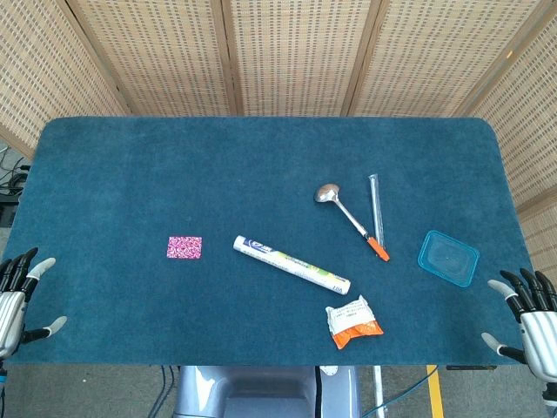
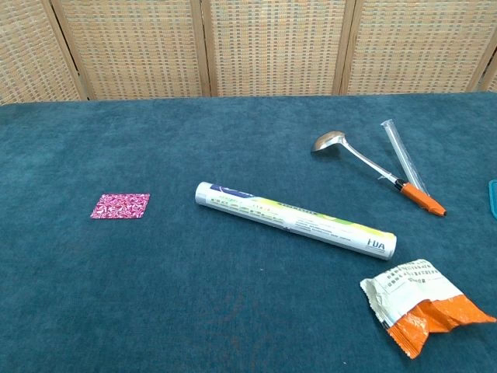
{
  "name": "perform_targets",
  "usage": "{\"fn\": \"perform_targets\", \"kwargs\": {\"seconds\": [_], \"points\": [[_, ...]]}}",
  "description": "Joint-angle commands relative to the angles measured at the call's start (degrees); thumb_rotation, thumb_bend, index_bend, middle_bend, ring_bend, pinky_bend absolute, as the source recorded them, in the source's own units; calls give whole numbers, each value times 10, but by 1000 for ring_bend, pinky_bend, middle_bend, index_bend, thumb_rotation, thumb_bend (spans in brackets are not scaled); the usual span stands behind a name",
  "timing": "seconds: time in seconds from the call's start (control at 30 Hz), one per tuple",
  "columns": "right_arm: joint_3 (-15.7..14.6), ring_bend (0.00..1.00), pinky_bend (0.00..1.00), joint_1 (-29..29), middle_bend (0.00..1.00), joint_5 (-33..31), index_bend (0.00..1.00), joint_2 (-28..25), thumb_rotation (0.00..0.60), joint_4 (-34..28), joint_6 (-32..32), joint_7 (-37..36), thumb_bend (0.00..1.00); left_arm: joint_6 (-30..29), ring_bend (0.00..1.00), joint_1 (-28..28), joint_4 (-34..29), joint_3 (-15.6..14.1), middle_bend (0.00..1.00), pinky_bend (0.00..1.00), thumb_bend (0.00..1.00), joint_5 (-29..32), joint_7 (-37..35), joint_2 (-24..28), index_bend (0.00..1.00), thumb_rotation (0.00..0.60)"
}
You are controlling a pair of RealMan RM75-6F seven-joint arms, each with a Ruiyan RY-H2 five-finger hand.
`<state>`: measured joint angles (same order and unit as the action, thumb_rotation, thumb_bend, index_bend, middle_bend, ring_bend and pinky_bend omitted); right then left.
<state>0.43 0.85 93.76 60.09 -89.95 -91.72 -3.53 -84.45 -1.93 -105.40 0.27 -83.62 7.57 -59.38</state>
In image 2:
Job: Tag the pink patterned card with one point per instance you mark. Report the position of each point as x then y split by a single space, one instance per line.
120 206

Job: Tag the white printed cylinder tube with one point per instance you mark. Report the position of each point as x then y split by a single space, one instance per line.
295 219

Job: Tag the teal table cloth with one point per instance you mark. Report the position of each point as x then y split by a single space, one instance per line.
217 303

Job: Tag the woven folding screen panel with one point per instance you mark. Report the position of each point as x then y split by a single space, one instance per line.
132 46
275 46
27 50
490 79
419 46

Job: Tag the clear plastic tube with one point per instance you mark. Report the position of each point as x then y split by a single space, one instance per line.
400 151

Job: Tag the white orange snack wrapper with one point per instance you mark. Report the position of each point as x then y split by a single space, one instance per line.
411 299

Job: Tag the teal plastic container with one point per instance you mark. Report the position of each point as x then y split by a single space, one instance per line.
493 198

